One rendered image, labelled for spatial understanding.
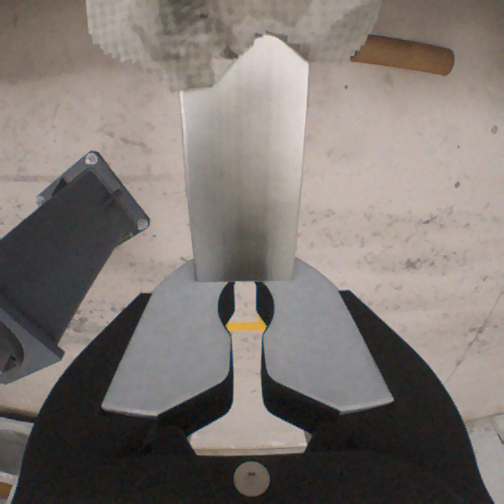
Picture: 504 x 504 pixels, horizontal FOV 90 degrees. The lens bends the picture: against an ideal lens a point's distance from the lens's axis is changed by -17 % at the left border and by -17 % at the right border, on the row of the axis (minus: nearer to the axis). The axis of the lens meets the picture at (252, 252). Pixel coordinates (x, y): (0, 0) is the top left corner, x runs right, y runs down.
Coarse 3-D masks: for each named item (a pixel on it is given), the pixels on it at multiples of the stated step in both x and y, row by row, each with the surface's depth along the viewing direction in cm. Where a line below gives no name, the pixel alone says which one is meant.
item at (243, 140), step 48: (288, 48) 6; (192, 96) 6; (240, 96) 6; (288, 96) 6; (192, 144) 7; (240, 144) 7; (288, 144) 7; (192, 192) 8; (240, 192) 8; (288, 192) 8; (192, 240) 8; (240, 240) 8; (288, 240) 8
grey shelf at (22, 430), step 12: (0, 420) 163; (12, 420) 166; (0, 432) 175; (12, 432) 173; (24, 432) 171; (0, 444) 183; (12, 444) 185; (24, 444) 184; (0, 456) 175; (12, 456) 177; (0, 468) 167; (12, 468) 169; (0, 480) 138; (12, 480) 134; (12, 492) 126
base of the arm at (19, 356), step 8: (0, 328) 45; (8, 328) 46; (0, 336) 44; (8, 336) 46; (0, 344) 44; (8, 344) 46; (16, 344) 48; (0, 352) 44; (8, 352) 46; (16, 352) 47; (0, 360) 44; (8, 360) 47; (16, 360) 48; (0, 368) 44; (8, 368) 46; (16, 368) 49; (0, 376) 44; (8, 376) 47
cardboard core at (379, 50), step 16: (368, 48) 68; (384, 48) 68; (400, 48) 68; (416, 48) 68; (432, 48) 68; (384, 64) 73; (400, 64) 72; (416, 64) 71; (432, 64) 70; (448, 64) 70
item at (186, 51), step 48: (96, 0) 5; (144, 0) 5; (192, 0) 4; (240, 0) 5; (288, 0) 5; (336, 0) 5; (384, 0) 5; (144, 48) 5; (192, 48) 5; (240, 48) 6; (336, 48) 6
